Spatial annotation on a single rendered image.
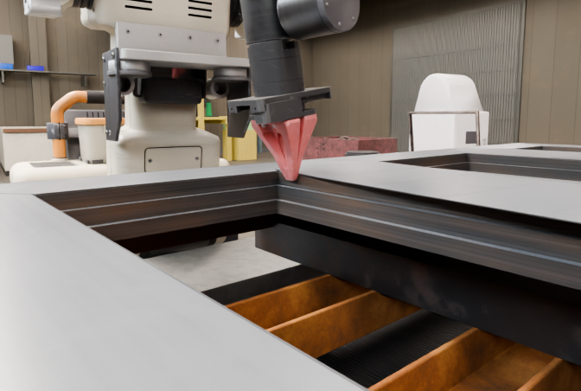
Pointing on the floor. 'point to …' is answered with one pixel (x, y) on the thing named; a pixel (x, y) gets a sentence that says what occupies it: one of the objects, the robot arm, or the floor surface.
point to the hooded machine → (450, 97)
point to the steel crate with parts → (320, 148)
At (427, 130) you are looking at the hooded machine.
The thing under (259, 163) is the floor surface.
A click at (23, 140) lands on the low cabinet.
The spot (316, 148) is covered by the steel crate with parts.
